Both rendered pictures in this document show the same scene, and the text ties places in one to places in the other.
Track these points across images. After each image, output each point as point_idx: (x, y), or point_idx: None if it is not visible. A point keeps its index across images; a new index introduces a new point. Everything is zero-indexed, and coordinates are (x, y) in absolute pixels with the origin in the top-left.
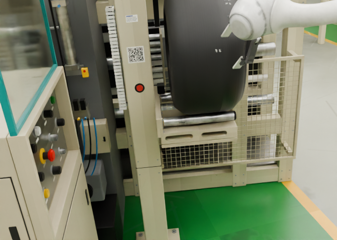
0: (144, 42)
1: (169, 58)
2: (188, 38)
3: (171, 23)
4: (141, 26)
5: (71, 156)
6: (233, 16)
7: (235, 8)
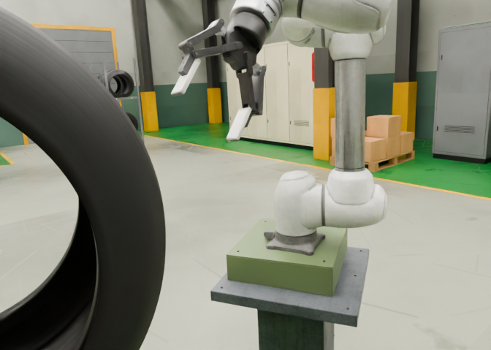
0: None
1: None
2: (130, 120)
3: (61, 82)
4: None
5: None
6: None
7: None
